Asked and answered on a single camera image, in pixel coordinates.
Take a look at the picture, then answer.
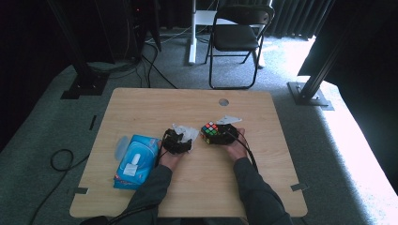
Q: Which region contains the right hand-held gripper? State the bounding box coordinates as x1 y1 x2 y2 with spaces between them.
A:
215 114 244 146

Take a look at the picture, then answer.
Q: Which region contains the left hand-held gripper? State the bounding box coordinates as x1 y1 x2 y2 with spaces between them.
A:
161 123 193 156

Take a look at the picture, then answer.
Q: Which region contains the multicoloured puzzle cube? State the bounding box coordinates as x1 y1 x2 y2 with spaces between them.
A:
200 121 221 145

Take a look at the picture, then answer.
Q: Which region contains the blue wet wipes pack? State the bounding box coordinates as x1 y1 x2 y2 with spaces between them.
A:
113 134 161 191

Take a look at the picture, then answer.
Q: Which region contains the person's left hand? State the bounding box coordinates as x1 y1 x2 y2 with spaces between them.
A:
157 141 185 172

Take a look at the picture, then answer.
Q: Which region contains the person's right hand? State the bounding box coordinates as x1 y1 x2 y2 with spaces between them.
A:
224 127 249 162

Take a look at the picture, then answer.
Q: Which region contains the black folding chair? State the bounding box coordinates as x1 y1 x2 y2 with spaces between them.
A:
204 4 276 91

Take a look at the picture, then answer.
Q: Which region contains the black metal stand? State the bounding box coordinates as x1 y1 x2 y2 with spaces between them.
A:
46 0 111 100
286 31 335 112

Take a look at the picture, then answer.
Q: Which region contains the dark curtain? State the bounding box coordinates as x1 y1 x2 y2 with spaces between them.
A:
268 0 334 41

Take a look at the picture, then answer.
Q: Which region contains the bundle of black cables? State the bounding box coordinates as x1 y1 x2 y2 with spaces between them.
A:
86 17 178 90

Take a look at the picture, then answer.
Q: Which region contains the black looped floor cable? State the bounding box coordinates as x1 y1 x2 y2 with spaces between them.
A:
28 148 91 225

